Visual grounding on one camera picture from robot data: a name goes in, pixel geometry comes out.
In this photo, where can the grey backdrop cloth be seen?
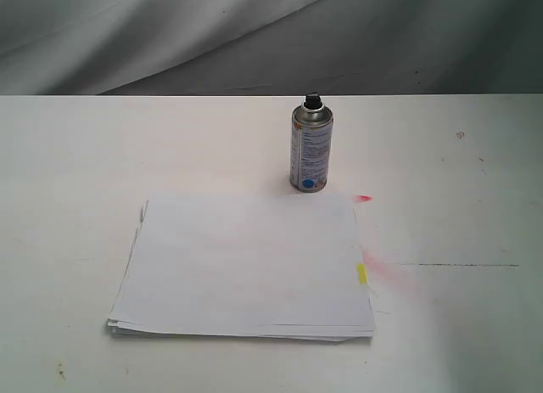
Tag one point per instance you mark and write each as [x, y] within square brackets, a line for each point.
[270, 47]

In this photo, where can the stack of white paper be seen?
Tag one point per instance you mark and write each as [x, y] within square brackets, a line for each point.
[258, 266]

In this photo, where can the silver spray paint can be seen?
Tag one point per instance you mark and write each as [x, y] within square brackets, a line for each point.
[311, 137]

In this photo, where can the yellow sticky tab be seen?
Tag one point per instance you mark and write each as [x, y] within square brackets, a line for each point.
[362, 273]

